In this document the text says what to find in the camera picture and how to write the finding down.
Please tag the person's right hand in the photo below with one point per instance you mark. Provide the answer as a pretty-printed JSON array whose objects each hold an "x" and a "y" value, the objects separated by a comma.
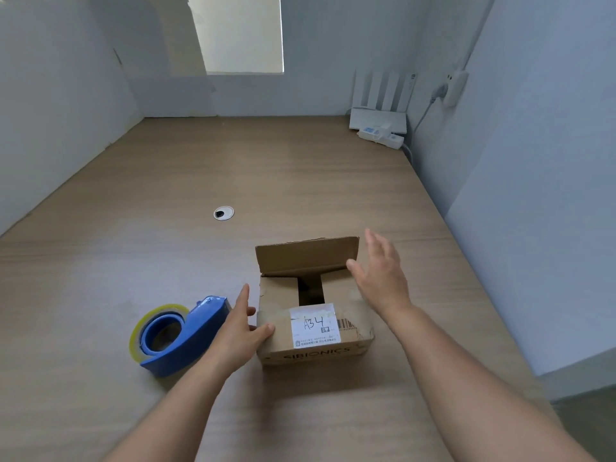
[{"x": 385, "y": 283}]

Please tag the person's left hand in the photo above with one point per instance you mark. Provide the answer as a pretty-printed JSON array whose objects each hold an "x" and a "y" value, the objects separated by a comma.
[{"x": 236, "y": 341}]

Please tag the blue tape dispenser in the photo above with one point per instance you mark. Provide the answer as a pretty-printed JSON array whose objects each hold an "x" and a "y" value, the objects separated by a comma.
[{"x": 207, "y": 327}]

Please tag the black-lettered cardboard box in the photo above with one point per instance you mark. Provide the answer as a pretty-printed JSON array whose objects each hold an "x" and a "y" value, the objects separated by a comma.
[{"x": 308, "y": 257}]

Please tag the clear yellowish tape roll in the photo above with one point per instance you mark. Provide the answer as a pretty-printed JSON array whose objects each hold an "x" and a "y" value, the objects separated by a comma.
[{"x": 135, "y": 334}]

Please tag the person's right forearm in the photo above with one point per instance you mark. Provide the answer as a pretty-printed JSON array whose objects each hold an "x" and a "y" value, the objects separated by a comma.
[{"x": 481, "y": 399}]

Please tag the person's left forearm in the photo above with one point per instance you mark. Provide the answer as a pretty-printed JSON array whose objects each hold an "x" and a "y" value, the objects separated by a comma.
[{"x": 168, "y": 418}]

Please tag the round silver desk grommet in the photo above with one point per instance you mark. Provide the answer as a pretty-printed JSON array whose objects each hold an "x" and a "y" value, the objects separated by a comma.
[{"x": 227, "y": 210}]

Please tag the white power strip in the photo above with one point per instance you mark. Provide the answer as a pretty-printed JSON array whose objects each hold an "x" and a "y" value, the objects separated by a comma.
[{"x": 394, "y": 141}]

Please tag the white router with antennas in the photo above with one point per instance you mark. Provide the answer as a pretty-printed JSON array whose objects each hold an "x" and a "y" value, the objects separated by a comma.
[{"x": 378, "y": 120}]

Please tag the white foam partition board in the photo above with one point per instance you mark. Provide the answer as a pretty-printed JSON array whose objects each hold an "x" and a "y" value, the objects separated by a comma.
[{"x": 58, "y": 115}]

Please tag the bright window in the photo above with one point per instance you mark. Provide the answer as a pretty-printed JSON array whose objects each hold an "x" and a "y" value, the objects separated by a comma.
[{"x": 240, "y": 33}]

